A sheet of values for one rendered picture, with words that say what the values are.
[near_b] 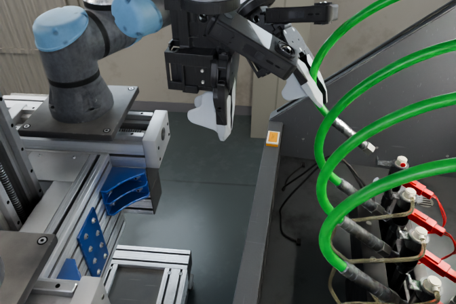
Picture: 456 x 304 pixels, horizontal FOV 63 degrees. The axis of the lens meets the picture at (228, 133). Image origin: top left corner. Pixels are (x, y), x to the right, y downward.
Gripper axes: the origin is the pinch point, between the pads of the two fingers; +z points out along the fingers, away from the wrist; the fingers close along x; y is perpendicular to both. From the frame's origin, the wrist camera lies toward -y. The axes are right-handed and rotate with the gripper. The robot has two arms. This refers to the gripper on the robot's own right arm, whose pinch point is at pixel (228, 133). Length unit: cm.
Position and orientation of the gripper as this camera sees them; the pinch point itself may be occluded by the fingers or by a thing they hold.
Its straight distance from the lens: 55.0
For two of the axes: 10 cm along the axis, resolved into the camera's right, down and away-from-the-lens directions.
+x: -2.0, 5.9, -7.8
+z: 0.0, 8.0, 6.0
